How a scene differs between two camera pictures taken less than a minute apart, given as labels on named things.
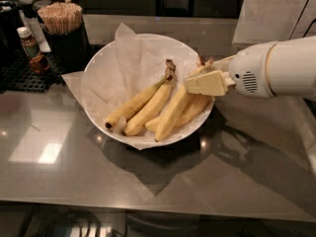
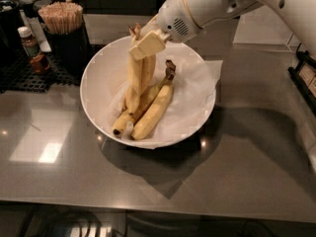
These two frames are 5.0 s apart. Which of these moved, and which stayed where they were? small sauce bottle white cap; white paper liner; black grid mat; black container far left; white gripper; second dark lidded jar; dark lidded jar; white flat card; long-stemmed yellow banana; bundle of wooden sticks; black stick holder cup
Moved: white paper liner; white gripper; long-stemmed yellow banana
Stayed: black container far left; black grid mat; white flat card; black stick holder cup; bundle of wooden sticks; small sauce bottle white cap; second dark lidded jar; dark lidded jar
